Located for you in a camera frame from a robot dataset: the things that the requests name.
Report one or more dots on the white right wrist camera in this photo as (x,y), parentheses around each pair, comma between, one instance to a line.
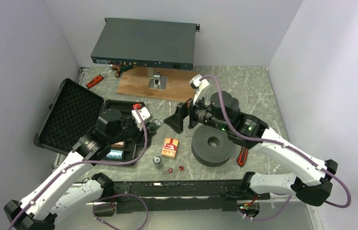
(200,86)

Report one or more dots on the metal stand bracket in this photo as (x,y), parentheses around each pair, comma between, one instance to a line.
(156,79)

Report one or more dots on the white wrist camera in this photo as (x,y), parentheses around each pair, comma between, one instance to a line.
(141,115)
(200,86)

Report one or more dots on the light blue chip stack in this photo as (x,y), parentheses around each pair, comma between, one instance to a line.
(115,154)

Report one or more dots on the brown orange chip stack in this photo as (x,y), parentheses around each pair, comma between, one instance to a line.
(118,145)

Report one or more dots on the wooden board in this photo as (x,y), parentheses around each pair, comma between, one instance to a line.
(135,82)

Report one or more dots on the red Texas Holdem card box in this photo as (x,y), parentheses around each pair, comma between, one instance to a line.
(170,147)

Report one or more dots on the black poker set case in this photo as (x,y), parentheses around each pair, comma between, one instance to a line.
(73,115)

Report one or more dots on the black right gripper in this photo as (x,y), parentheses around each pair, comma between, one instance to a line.
(176,121)

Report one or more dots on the red black utility knife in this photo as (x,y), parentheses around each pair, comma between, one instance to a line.
(242,157)

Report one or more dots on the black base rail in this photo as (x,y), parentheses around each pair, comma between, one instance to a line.
(136,196)

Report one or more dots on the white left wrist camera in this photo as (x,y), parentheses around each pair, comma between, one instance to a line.
(141,115)

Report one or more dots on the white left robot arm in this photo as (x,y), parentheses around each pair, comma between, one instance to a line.
(46,205)

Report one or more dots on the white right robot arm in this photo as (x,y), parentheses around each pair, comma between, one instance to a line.
(307,180)

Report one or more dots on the copper green connectors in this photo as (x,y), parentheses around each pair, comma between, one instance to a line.
(119,69)

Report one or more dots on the red handled tool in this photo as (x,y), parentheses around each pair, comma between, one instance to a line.
(95,80)

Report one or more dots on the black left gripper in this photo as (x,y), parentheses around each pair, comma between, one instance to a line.
(139,136)

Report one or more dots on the dark rack mount device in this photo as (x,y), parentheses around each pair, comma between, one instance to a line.
(146,43)

